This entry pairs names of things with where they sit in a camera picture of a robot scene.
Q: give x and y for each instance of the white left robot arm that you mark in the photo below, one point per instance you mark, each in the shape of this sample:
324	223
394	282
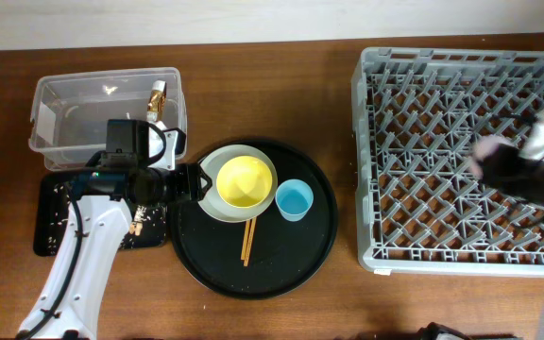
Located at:
99	217

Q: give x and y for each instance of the round black tray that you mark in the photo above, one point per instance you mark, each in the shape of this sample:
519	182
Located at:
283	255

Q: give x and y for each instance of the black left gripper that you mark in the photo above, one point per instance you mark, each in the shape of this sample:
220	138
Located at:
190	182

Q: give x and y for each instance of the food scraps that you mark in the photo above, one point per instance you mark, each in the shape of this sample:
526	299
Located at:
136	226

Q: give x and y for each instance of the yellow bowl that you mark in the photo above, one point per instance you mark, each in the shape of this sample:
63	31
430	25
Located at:
244	182

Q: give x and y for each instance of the grey dishwasher rack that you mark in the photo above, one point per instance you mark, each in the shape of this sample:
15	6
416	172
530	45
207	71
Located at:
416	113

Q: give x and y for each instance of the grey round plate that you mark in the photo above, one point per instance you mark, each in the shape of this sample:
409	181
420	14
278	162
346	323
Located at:
213	204

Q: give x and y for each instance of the wooden chopstick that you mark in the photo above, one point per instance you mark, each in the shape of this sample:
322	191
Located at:
251	231
245	240

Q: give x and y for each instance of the clear plastic waste bin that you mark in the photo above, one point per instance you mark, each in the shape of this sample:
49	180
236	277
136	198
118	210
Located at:
70	112

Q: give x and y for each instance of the light blue cup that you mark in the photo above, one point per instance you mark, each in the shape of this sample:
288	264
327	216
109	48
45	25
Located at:
294	198

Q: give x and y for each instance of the pink cup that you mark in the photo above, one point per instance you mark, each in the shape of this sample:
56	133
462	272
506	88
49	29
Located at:
484	148

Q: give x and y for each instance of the black rectangular tray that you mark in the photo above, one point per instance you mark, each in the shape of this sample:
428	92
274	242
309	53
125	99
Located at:
64	177

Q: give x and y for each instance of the gold snack wrapper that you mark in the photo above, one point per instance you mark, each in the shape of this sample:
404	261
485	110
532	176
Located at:
156	101

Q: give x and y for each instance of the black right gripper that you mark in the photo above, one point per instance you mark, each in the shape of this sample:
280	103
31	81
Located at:
495	167

